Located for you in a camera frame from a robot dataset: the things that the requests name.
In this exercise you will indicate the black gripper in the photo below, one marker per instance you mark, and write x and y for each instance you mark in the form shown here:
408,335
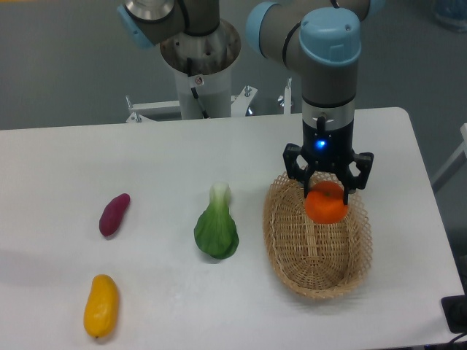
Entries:
330,151

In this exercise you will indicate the orange fruit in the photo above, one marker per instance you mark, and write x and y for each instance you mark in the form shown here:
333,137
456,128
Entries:
324,203

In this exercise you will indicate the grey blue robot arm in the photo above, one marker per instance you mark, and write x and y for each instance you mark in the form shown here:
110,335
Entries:
318,40

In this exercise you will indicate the woven wicker basket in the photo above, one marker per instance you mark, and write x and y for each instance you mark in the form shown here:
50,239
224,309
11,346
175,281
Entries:
315,260

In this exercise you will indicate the green bok choy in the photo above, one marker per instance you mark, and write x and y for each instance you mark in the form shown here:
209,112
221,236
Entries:
215,232

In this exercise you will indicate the black device at edge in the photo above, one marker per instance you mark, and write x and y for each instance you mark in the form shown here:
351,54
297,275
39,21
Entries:
454,308

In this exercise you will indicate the blue object top right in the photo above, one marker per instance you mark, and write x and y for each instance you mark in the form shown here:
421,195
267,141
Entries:
451,14

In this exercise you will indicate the purple sweet potato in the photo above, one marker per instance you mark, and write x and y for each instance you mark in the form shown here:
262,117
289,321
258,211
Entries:
113,214

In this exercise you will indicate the yellow mango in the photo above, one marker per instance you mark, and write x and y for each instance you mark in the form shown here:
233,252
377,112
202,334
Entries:
102,307

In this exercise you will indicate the white metal frame bracket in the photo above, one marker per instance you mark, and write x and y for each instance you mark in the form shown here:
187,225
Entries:
241,105

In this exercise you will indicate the white frame at right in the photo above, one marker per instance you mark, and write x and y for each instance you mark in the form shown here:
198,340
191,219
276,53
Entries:
452,165

